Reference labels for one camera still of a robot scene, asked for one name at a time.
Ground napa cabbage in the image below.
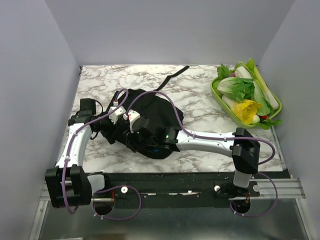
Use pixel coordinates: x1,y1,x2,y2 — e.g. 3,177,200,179
217,77,255,103

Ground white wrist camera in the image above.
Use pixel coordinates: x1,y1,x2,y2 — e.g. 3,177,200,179
123,109,141,133
108,100,126,125

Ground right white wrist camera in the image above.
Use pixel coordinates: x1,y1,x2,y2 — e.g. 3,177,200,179
123,109,141,133

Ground green celery stalk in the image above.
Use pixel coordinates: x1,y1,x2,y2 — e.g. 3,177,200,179
239,58,281,110

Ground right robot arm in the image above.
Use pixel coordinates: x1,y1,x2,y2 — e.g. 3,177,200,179
124,113,261,196

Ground white daikon radish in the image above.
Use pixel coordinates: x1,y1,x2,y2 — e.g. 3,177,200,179
234,66,253,79

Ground black backpack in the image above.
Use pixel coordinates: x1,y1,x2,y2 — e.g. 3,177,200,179
98,65,190,160

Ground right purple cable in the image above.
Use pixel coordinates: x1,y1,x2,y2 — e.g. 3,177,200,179
126,90,279,218

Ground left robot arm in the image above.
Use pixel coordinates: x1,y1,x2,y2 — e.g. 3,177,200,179
44,98,111,214

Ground yellow flower vegetable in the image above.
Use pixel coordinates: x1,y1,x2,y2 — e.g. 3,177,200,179
233,99,262,125

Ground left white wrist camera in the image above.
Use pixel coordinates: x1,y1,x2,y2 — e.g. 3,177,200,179
108,100,126,125

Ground aluminium mounting rail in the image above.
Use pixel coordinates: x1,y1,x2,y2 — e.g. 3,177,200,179
39,177,306,201

